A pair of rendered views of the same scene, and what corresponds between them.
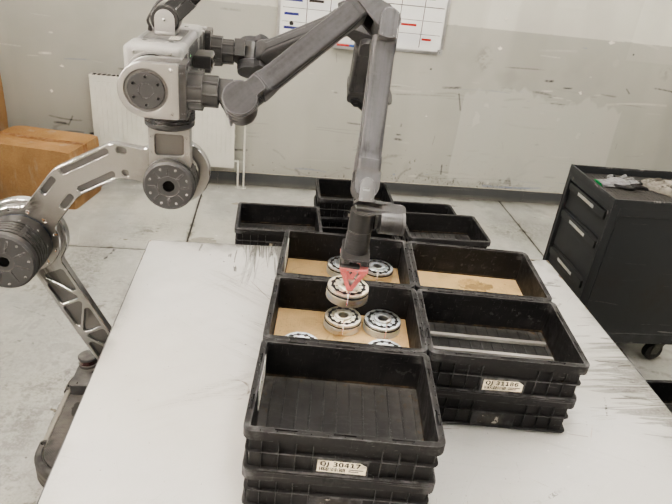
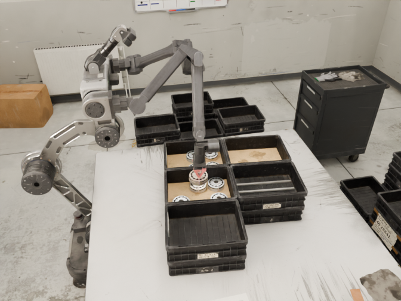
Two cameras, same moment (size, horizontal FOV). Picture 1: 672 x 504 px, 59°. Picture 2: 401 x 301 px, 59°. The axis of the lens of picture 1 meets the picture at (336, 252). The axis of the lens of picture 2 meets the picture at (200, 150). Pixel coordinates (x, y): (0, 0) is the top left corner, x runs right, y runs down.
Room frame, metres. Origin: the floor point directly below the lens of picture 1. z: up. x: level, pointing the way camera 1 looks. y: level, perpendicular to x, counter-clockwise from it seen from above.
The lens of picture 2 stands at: (-0.25, 0.02, 2.27)
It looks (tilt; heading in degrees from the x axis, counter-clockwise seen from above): 36 degrees down; 357
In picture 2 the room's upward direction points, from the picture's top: 1 degrees counter-clockwise
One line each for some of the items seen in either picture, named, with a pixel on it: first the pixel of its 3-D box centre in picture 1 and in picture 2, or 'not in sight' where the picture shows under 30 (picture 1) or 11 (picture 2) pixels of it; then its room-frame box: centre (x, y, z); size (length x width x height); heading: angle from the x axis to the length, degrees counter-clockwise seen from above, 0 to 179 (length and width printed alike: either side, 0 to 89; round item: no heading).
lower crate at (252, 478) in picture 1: (337, 444); (204, 243); (0.99, -0.05, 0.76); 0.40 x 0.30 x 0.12; 92
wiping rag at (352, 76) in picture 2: (666, 185); (351, 74); (2.79, -1.57, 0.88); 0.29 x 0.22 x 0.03; 98
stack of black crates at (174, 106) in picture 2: (349, 227); (192, 118); (2.99, -0.06, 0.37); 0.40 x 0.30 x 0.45; 98
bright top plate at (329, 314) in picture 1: (343, 316); (197, 184); (1.37, -0.04, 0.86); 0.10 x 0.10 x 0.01
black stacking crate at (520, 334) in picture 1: (491, 343); (265, 186); (1.31, -0.44, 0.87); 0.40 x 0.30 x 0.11; 92
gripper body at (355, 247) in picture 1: (357, 242); (199, 157); (1.24, -0.05, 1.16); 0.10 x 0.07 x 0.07; 1
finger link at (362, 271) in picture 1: (352, 271); (199, 169); (1.23, -0.04, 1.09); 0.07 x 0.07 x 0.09; 1
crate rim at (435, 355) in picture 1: (496, 328); (267, 180); (1.31, -0.44, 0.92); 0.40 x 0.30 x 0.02; 92
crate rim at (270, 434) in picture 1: (344, 391); (204, 223); (0.99, -0.05, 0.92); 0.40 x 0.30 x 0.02; 92
